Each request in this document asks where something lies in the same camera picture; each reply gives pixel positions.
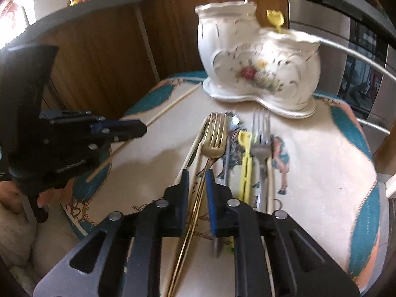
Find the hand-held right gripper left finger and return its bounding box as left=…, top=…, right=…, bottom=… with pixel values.
left=32, top=170, right=190, bottom=297

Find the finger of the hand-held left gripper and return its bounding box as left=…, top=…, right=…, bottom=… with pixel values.
left=90, top=118, right=148, bottom=143

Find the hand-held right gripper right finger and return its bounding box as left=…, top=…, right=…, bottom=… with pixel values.
left=206, top=169, right=361, bottom=297

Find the yellow plastic utensil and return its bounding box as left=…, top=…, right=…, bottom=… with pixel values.
left=238, top=130, right=258, bottom=203
left=266, top=9, right=284, bottom=33

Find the wooden chopstick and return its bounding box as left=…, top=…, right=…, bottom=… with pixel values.
left=86, top=83, right=201, bottom=184
left=267, top=136, right=276, bottom=215

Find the gold fork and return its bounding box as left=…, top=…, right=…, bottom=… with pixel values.
left=167, top=112, right=229, bottom=297

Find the silver fork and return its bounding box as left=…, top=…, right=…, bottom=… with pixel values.
left=250, top=108, right=274, bottom=214

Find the silver spoon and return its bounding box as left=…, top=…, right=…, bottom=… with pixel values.
left=212, top=114, right=242, bottom=259

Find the white floral ceramic shoe vase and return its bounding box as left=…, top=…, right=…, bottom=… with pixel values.
left=195, top=1, right=321, bottom=120

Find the person's left hand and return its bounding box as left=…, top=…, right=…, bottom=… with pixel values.
left=0, top=181, right=62, bottom=215

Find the wooden cabinet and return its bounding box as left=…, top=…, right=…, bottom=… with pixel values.
left=31, top=0, right=289, bottom=121

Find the horse printed teal mat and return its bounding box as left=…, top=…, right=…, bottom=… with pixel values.
left=60, top=70, right=389, bottom=297

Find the grey countertop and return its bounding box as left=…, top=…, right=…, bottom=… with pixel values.
left=0, top=0, right=390, bottom=50

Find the white fluffy cloth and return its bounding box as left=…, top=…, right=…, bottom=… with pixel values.
left=0, top=202, right=79, bottom=288

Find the black oven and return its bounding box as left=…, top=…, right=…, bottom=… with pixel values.
left=288, top=0, right=389, bottom=121

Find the silver oven handle bar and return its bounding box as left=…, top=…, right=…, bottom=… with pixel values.
left=356, top=117, right=391, bottom=136
left=318, top=36, right=396, bottom=82

